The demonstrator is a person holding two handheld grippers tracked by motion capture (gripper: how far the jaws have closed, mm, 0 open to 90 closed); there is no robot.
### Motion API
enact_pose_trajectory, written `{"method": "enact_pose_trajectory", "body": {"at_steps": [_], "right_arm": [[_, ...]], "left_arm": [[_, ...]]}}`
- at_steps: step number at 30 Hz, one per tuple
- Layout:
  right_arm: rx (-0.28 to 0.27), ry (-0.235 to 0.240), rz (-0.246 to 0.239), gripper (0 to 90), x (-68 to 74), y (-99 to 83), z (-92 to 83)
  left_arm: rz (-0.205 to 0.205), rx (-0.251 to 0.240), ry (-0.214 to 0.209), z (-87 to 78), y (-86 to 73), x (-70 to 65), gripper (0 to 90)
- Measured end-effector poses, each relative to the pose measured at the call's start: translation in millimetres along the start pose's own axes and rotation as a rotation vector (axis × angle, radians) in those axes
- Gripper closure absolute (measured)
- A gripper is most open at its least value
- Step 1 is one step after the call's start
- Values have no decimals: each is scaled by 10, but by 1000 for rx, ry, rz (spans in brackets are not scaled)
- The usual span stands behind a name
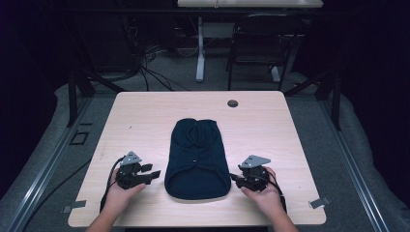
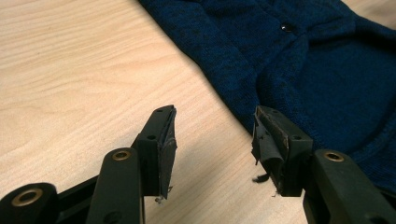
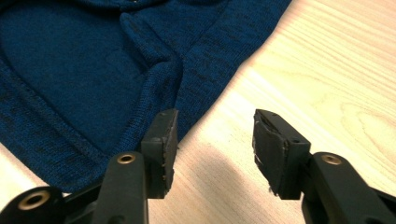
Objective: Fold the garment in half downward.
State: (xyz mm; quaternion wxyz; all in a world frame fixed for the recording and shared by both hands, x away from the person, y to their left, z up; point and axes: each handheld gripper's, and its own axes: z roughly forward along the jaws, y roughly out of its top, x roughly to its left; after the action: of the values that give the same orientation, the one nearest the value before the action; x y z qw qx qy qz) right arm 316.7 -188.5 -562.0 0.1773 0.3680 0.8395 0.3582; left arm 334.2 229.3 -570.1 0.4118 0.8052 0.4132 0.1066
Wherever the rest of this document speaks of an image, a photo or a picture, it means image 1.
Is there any white desk foot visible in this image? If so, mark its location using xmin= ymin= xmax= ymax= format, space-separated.
xmin=270 ymin=65 xmax=282 ymax=84

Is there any bundle of black floor cables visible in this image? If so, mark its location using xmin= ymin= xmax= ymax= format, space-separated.
xmin=136 ymin=43 xmax=191 ymax=93

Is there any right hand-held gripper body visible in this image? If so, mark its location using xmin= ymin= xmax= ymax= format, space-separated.
xmin=237 ymin=155 xmax=272 ymax=193

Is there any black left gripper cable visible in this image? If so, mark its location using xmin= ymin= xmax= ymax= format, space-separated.
xmin=99 ymin=156 xmax=127 ymax=214

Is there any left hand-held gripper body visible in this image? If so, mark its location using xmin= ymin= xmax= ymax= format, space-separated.
xmin=114 ymin=151 xmax=143 ymax=190

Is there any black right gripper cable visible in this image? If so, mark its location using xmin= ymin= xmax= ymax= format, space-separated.
xmin=266 ymin=168 xmax=288 ymax=215

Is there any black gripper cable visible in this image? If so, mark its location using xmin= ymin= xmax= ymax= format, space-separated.
xmin=99 ymin=156 xmax=127 ymax=214
xmin=266 ymin=168 xmax=288 ymax=215

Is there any person's left hand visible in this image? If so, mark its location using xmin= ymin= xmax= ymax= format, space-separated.
xmin=102 ymin=168 xmax=147 ymax=218

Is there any white desk top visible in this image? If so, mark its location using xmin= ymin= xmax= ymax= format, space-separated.
xmin=176 ymin=0 xmax=324 ymax=9

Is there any dark blue small hooded garment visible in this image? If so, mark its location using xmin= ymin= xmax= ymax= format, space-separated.
xmin=163 ymin=117 xmax=232 ymax=201

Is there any black folding chair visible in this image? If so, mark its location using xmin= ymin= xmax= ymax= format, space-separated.
xmin=225 ymin=13 xmax=307 ymax=92

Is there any person's right hand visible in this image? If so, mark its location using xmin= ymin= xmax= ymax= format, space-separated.
xmin=240 ymin=166 xmax=285 ymax=220

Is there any white desk leg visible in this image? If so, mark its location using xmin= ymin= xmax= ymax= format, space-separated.
xmin=195 ymin=15 xmax=207 ymax=83

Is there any aluminium floor rail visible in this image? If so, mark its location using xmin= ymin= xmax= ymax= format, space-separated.
xmin=5 ymin=96 xmax=95 ymax=232
xmin=317 ymin=96 xmax=392 ymax=232

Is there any grey tape strip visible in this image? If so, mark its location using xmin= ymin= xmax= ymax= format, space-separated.
xmin=61 ymin=199 xmax=88 ymax=215
xmin=307 ymin=196 xmax=332 ymax=210

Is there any black metal stand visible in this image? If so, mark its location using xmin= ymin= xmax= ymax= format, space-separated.
xmin=283 ymin=66 xmax=343 ymax=131
xmin=65 ymin=66 xmax=126 ymax=128

